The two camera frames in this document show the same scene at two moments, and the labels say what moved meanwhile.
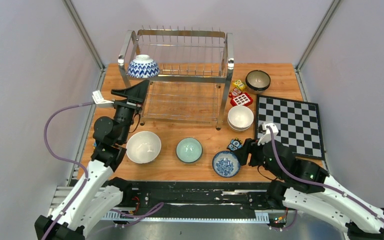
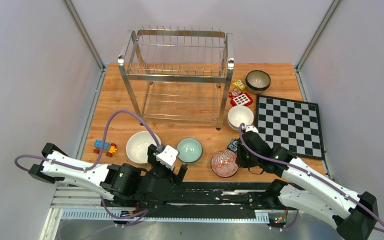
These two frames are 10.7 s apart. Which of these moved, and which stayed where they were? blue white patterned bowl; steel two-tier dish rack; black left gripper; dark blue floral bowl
Moved: black left gripper; blue white patterned bowl
Stayed: dark blue floral bowl; steel two-tier dish rack
